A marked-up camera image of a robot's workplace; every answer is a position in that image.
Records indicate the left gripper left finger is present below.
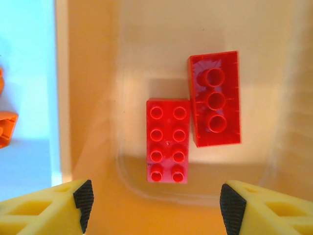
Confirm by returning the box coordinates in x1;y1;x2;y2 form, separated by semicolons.
0;179;95;235

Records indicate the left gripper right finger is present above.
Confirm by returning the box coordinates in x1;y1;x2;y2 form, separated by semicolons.
219;180;313;235

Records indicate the orange small lego brick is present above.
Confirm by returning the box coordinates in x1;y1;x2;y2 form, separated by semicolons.
0;111;19;149

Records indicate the red long lego brick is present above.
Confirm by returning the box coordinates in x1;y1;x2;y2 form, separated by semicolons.
187;50;242;148
146;97;191;185

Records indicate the orange plastic container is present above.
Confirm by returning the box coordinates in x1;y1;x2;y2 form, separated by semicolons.
54;0;313;235

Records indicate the white plastic container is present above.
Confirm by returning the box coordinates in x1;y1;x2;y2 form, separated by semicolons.
0;0;62;194

